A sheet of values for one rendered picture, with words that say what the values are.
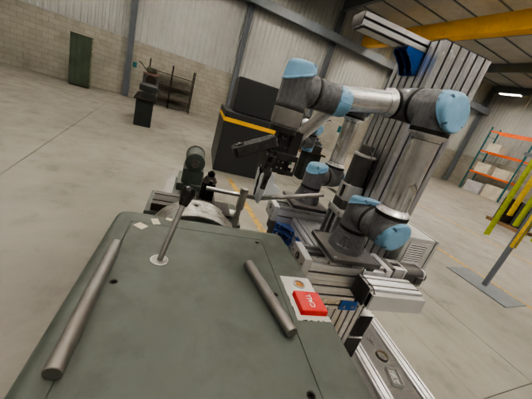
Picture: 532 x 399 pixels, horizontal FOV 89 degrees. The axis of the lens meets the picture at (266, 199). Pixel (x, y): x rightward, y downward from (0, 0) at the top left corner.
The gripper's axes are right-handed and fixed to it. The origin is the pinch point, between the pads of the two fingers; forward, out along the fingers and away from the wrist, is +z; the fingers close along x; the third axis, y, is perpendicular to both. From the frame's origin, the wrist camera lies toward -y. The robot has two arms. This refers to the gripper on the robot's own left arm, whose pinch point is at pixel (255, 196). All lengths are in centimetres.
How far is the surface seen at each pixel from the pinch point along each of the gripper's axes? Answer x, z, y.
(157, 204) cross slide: 73, 41, -27
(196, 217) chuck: 11.2, 14.4, -12.9
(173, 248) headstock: -10.9, 12.0, -18.8
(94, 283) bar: -26.8, 9.7, -30.5
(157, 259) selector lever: -16.4, 11.5, -21.7
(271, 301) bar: -28.4, 10.2, 0.2
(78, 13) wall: 1394, -134, -499
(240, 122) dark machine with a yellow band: 489, 29, 82
